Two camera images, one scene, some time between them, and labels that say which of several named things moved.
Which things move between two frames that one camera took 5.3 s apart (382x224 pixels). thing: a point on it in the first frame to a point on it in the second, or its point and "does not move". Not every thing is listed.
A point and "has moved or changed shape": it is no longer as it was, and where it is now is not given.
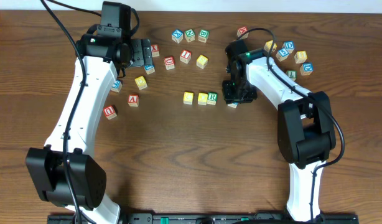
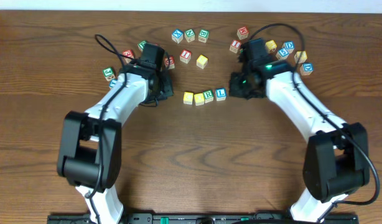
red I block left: [185, 56] does not move
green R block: [212, 98] has moved or changed shape
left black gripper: [141, 52] to [165, 84]
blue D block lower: [307, 68] does not move
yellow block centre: [201, 61] does not move
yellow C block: [188, 98] does not move
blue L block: [233, 105] to [220, 94]
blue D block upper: [288, 45] does not move
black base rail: [207, 218] does not move
